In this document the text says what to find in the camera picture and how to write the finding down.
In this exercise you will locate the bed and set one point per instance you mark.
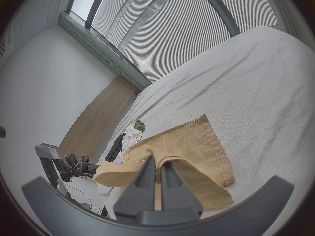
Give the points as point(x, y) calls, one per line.
point(246, 95)

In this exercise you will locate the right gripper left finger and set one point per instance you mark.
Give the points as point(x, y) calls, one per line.
point(140, 190)

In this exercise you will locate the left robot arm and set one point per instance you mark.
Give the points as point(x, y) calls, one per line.
point(46, 151)

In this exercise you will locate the grey-green curtain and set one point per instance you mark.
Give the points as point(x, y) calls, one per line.
point(103, 45)
point(283, 11)

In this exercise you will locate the black T-shirt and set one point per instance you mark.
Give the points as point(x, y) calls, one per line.
point(114, 149)

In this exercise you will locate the window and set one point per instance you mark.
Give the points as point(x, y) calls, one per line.
point(172, 21)

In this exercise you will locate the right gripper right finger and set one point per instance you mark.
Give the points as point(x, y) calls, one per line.
point(174, 190)

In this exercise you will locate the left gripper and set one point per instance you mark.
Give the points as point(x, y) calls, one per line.
point(85, 169)

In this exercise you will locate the tan shorts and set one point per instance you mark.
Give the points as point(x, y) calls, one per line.
point(192, 141)

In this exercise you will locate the green garment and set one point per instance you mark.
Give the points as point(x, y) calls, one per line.
point(139, 126)

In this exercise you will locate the pale grey garment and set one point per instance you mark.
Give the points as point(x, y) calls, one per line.
point(104, 189)

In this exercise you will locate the white garment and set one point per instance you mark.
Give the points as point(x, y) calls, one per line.
point(131, 138)

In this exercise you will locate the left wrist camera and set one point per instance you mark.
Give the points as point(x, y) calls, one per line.
point(85, 159)

